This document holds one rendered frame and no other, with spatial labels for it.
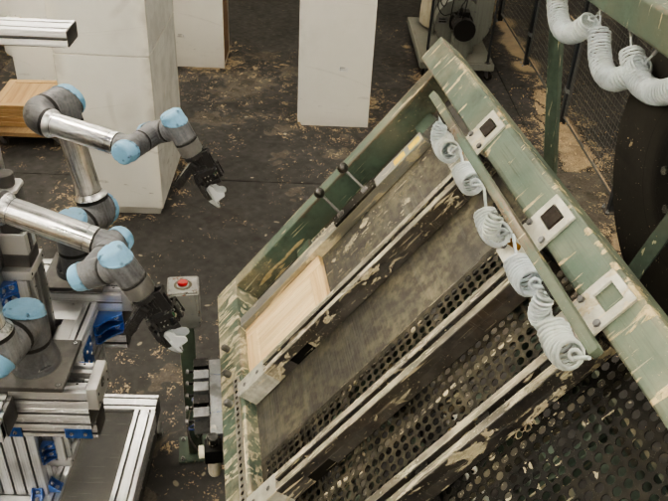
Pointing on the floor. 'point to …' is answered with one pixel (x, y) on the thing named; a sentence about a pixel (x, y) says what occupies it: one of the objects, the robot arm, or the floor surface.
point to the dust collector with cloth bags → (455, 30)
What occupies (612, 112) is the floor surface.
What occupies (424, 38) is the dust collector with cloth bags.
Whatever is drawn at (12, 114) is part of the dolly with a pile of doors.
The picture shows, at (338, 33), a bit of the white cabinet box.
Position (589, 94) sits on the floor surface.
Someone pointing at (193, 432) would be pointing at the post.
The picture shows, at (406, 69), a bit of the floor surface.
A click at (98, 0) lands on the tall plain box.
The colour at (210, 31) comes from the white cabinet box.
